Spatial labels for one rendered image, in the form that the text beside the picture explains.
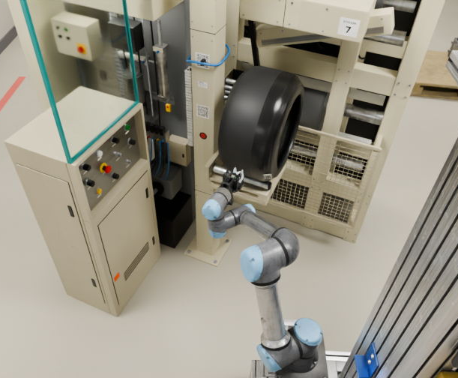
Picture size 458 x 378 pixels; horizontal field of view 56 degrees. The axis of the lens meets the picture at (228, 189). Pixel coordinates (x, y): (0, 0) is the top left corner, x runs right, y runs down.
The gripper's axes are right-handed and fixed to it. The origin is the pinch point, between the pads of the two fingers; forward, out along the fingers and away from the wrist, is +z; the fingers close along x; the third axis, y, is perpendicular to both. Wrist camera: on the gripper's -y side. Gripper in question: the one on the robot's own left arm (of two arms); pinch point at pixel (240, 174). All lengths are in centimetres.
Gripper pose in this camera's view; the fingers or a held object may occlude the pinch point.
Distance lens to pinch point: 205.8
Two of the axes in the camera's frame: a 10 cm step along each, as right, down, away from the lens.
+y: 0.8, -7.9, -6.0
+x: -9.2, -3.0, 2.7
